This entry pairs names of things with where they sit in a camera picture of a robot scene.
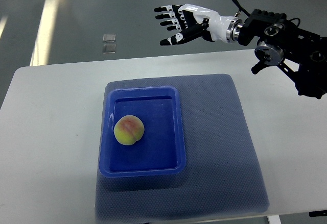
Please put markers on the blue grey mesh mat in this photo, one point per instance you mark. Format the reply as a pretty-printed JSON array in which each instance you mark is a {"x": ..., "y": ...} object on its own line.
[{"x": 222, "y": 175}]

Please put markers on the silver floor plate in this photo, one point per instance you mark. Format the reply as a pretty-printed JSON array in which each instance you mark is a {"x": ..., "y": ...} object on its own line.
[
  {"x": 109, "y": 37},
  {"x": 109, "y": 48}
]

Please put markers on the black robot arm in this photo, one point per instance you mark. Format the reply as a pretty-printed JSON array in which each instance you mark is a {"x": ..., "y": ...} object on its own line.
[{"x": 299, "y": 54}]

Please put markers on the blue plastic tray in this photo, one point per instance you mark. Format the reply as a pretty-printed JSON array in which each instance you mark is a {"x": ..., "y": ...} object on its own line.
[{"x": 161, "y": 149}]

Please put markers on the yellow red peach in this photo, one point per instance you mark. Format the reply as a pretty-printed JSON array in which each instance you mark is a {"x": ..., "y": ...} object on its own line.
[{"x": 128, "y": 130}]

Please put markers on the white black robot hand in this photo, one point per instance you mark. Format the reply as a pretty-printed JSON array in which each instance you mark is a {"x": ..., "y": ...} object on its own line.
[{"x": 194, "y": 22}]

